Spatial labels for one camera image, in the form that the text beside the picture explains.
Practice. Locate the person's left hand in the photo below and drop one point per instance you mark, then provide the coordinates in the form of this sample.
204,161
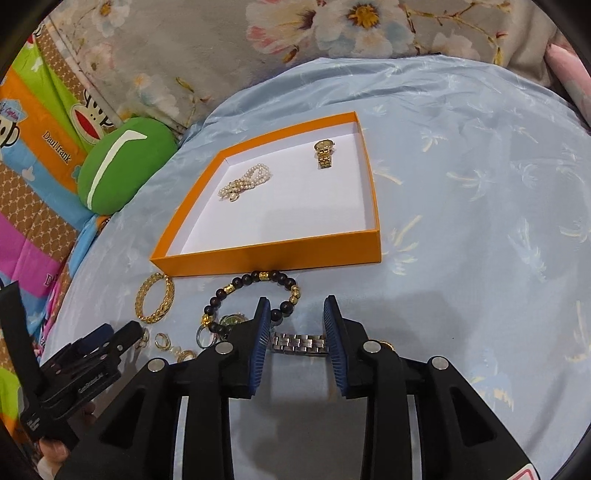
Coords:
50,459

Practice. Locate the colourful cartoon blanket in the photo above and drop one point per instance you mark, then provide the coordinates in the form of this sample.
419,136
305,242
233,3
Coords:
41,184

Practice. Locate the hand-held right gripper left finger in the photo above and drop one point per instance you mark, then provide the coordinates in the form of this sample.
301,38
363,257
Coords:
258,353

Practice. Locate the grey floral blanket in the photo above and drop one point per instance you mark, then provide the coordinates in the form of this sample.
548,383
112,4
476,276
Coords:
207,46

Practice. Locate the gold wristwatch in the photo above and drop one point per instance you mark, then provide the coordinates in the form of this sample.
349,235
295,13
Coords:
323,157

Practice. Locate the silver wristwatch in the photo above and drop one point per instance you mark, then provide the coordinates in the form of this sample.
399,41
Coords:
298,344

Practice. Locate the green round pillow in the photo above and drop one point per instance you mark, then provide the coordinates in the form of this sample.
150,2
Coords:
129,161

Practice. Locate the pink plush pillow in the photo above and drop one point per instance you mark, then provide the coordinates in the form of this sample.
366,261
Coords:
570,83

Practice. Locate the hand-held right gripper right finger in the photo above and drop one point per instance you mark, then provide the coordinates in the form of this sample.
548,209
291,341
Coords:
334,353

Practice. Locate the orange cardboard box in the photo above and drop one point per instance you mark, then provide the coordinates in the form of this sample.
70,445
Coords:
277,207

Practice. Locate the gold hoop earring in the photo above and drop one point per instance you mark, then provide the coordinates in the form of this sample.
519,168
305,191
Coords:
387,345

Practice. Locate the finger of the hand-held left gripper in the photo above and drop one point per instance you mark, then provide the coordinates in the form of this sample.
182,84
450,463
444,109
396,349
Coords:
122,339
94,337

